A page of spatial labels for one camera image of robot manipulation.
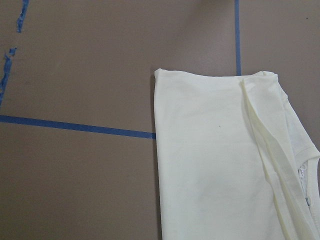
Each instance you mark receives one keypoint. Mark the cream long-sleeve cat shirt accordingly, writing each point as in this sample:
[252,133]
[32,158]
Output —
[234,161]

